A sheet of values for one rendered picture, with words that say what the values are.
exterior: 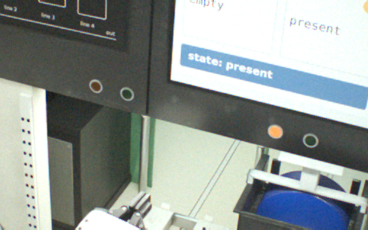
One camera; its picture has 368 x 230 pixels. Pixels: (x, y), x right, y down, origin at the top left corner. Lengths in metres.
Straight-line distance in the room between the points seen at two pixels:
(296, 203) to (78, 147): 0.44
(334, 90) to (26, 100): 0.48
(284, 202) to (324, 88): 0.52
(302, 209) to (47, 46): 0.62
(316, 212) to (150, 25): 0.60
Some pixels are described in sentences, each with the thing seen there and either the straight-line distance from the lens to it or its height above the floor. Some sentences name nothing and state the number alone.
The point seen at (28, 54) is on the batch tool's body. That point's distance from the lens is 1.13.
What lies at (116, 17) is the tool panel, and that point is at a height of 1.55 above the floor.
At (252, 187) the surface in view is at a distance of 1.43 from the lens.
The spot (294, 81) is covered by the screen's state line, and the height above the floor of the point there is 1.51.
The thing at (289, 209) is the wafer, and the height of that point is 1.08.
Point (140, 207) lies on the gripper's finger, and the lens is 1.13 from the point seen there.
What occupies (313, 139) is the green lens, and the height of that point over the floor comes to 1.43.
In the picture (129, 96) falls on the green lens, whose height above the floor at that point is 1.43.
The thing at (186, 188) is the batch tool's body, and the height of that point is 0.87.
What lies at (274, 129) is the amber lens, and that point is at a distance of 1.01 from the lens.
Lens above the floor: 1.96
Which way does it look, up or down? 31 degrees down
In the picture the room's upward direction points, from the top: 4 degrees clockwise
